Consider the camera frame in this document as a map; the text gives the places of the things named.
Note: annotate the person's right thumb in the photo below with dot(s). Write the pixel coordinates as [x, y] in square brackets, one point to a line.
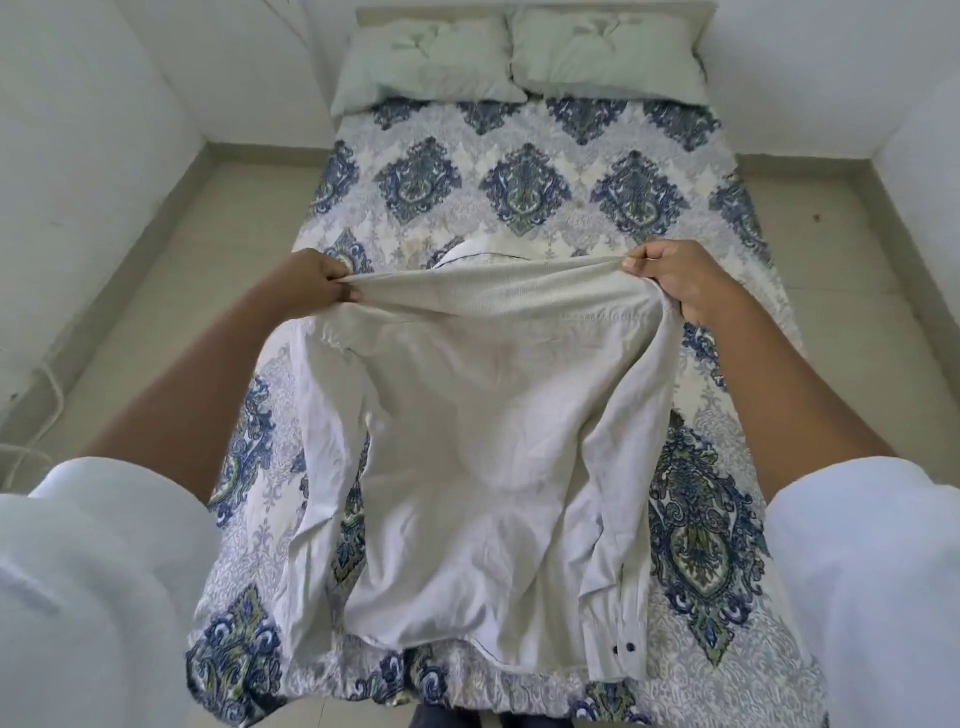
[664, 294]

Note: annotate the person's dark trousers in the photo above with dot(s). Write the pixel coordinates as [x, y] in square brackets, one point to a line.
[465, 718]

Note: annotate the person's white right sleeve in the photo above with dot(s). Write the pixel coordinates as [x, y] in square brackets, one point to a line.
[870, 592]

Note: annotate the person's white sleeve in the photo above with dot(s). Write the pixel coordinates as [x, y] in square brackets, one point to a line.
[870, 592]
[97, 592]

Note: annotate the blue patterned bedspread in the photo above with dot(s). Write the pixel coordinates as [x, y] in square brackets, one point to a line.
[540, 180]

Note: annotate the white button-up shirt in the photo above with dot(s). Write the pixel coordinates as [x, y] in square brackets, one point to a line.
[480, 420]

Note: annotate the person's left thumb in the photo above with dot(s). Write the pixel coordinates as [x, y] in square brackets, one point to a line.
[349, 294]

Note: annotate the person's left forearm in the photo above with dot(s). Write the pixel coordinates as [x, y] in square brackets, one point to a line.
[195, 390]

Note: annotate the person's right hand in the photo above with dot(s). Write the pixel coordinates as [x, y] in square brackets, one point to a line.
[686, 274]

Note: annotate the pale green pillow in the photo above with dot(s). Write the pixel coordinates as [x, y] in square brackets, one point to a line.
[427, 60]
[607, 54]

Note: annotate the person's white left sleeve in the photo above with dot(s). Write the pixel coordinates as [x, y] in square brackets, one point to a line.
[97, 592]

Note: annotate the person's left hand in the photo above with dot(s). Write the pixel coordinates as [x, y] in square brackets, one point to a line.
[304, 283]

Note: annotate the person's right forearm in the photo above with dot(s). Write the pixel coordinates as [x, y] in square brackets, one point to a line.
[787, 390]

